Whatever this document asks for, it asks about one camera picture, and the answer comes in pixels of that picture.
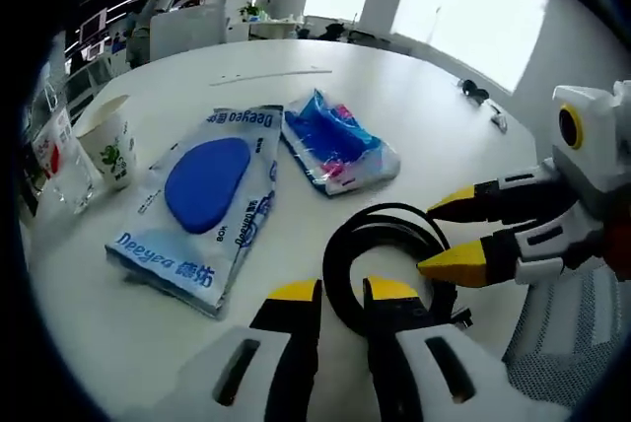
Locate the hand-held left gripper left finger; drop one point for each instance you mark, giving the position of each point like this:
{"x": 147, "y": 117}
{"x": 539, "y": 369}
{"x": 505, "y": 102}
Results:
{"x": 286, "y": 343}

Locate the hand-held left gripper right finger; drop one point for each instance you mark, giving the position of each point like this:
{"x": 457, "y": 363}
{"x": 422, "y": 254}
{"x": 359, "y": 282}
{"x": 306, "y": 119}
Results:
{"x": 394, "y": 333}

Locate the white partition panel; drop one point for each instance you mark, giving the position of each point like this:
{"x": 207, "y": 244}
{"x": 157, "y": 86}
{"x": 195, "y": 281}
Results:
{"x": 189, "y": 30}

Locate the white printed paper cup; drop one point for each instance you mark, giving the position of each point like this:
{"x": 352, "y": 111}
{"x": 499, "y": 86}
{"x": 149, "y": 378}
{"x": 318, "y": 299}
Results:
{"x": 111, "y": 146}

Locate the pink monitor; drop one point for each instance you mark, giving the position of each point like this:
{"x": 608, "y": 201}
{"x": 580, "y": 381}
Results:
{"x": 93, "y": 25}

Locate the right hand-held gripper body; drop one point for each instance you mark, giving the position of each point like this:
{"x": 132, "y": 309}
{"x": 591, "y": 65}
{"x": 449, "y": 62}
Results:
{"x": 601, "y": 146}

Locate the potted green plant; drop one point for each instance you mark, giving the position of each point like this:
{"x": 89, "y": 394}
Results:
{"x": 250, "y": 12}

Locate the clear bag with blue item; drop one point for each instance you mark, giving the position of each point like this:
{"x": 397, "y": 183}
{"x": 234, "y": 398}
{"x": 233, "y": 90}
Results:
{"x": 207, "y": 185}

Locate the white office chair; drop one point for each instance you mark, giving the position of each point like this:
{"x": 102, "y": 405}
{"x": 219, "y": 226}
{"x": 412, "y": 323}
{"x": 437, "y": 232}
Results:
{"x": 567, "y": 333}

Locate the clear plastic water bottle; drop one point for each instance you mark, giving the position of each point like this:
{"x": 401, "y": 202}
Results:
{"x": 64, "y": 165}

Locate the small white object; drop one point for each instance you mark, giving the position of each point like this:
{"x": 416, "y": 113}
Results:
{"x": 498, "y": 119}

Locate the blue tissue packet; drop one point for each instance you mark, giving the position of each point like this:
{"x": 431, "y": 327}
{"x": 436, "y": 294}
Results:
{"x": 335, "y": 146}

